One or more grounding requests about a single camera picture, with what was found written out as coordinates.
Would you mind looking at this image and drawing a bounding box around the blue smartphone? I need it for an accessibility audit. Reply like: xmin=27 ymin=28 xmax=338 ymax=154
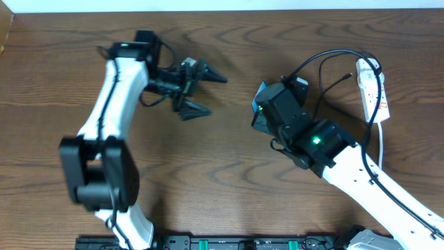
xmin=250 ymin=81 xmax=268 ymax=114

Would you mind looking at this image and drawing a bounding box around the white power strip cord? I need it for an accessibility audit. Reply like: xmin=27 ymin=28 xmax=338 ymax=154
xmin=376 ymin=121 xmax=385 ymax=170

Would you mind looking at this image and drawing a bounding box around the white USB charger adapter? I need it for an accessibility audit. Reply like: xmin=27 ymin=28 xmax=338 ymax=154
xmin=356 ymin=58 xmax=385 ymax=89

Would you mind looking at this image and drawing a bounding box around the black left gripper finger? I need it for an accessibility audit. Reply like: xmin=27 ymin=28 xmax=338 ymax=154
xmin=179 ymin=100 xmax=212 ymax=121
xmin=203 ymin=64 xmax=228 ymax=83

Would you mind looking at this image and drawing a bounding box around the black USB charging cable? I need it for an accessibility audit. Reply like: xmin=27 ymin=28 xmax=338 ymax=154
xmin=311 ymin=51 xmax=383 ymax=126

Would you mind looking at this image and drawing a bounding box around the white power strip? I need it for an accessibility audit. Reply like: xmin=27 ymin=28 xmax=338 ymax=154
xmin=355 ymin=57 xmax=391 ymax=124

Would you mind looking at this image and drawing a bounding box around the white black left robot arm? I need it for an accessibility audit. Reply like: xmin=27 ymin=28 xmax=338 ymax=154
xmin=59 ymin=30 xmax=228 ymax=249

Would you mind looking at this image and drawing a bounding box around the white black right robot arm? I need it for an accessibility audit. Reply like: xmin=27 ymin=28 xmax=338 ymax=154
xmin=252 ymin=83 xmax=443 ymax=249

